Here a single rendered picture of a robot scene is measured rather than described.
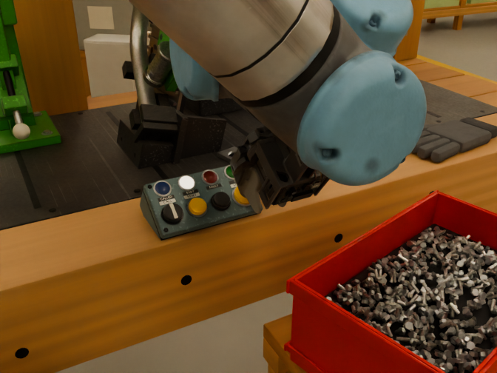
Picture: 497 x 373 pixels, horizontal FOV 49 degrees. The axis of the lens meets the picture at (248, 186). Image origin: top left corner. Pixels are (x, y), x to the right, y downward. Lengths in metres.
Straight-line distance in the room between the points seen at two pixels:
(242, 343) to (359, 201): 1.08
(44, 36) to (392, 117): 0.97
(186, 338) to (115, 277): 1.19
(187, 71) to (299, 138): 0.14
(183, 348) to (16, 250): 1.17
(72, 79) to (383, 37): 0.88
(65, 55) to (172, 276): 0.63
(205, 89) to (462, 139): 0.67
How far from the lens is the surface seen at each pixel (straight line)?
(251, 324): 1.92
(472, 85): 1.50
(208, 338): 1.88
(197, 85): 0.41
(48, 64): 1.21
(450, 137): 1.02
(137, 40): 1.00
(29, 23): 1.19
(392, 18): 0.45
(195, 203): 0.72
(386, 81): 0.29
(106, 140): 1.04
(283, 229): 0.79
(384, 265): 0.71
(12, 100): 1.01
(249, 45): 0.27
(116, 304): 0.74
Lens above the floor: 1.29
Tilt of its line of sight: 28 degrees down
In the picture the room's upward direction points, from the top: straight up
